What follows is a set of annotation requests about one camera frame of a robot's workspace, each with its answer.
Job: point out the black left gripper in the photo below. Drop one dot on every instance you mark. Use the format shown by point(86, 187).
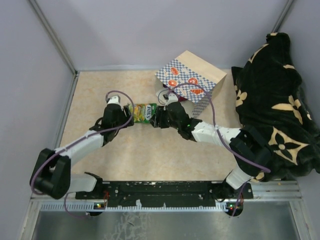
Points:
point(128, 114)

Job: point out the purple snack packet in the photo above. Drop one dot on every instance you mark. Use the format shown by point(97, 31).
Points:
point(166, 89)

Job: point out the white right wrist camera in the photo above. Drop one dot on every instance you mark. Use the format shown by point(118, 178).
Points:
point(170, 98)

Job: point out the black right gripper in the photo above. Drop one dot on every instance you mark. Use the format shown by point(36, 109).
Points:
point(156, 121)

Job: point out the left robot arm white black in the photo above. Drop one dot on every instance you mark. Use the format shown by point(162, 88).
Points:
point(52, 172)

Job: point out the black floral blanket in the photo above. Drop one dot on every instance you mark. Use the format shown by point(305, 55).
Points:
point(270, 98)

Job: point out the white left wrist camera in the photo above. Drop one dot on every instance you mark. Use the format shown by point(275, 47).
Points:
point(116, 99)

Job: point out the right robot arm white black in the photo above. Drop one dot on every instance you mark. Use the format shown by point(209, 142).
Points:
point(251, 151)

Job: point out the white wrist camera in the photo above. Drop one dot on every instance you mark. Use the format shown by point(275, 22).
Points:
point(170, 98)
point(116, 99)

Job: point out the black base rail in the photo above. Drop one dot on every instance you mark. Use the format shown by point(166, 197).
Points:
point(156, 194)

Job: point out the blue checkered paper bag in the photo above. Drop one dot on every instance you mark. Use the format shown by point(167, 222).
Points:
point(199, 76)

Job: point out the green snack packet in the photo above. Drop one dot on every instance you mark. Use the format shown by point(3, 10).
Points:
point(142, 112)

